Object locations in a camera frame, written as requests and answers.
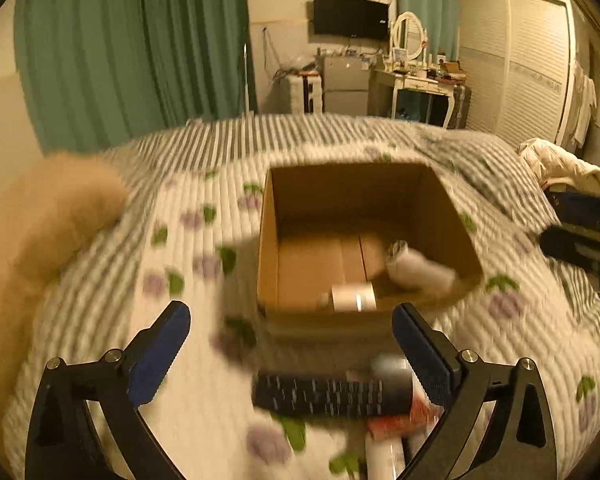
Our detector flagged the red patterned case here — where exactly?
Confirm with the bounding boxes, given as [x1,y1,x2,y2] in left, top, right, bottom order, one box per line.
[366,396,443,441]

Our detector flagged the white bottle red cap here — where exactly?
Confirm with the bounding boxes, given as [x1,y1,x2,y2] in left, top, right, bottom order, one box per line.
[365,434,405,480]

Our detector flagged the black tv remote control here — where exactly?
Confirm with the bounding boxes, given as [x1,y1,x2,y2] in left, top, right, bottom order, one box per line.
[251,372,413,419]

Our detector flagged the white usb charger cube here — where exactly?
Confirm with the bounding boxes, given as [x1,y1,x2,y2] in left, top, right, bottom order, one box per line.
[329,282,377,312]

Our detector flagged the cream puffer jacket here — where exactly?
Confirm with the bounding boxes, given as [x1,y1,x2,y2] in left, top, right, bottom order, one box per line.
[517,138,600,196]

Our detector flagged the hanging white towels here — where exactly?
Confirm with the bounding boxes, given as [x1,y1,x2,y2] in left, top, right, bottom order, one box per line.
[568,61,597,148]

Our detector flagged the white louvred wardrobe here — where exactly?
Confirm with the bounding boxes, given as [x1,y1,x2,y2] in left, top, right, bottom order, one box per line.
[458,0,576,148]

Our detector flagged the brown cardboard box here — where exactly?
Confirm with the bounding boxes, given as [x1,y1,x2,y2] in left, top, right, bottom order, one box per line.
[257,162,483,338]

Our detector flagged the white dressing table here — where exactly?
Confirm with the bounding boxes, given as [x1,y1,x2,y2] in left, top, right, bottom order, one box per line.
[368,68,458,129]

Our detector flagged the tan pillow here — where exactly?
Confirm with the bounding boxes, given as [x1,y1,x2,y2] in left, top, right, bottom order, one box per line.
[0,153,129,464]

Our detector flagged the white oval vanity mirror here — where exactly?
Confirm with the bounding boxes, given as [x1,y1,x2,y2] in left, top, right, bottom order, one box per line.
[390,12,427,62]

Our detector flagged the silver mini fridge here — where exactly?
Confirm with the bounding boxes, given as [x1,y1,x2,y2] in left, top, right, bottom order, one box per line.
[322,55,370,116]

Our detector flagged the white suitcase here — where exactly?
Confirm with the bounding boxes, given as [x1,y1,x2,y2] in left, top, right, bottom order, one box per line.
[280,74,323,115]

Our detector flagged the green curtain left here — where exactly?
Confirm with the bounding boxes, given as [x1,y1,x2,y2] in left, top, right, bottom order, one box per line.
[15,0,251,153]

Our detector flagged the black wall television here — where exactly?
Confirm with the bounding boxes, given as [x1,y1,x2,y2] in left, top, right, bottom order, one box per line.
[312,0,389,41]

